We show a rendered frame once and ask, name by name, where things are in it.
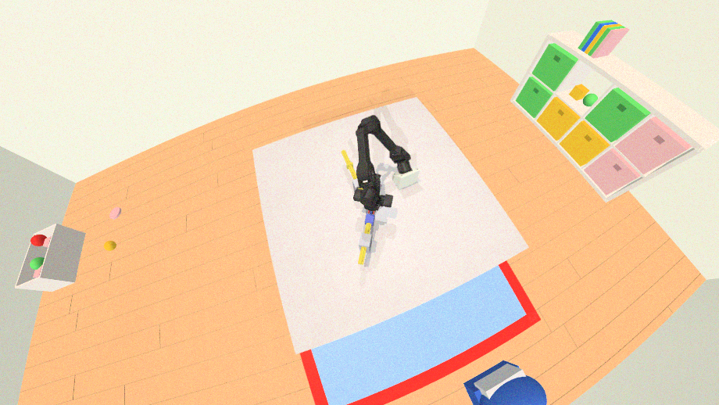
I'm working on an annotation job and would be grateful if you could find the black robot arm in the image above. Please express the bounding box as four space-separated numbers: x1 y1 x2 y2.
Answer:
356 115 413 211

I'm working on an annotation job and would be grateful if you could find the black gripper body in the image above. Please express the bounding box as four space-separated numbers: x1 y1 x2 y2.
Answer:
353 189 394 208

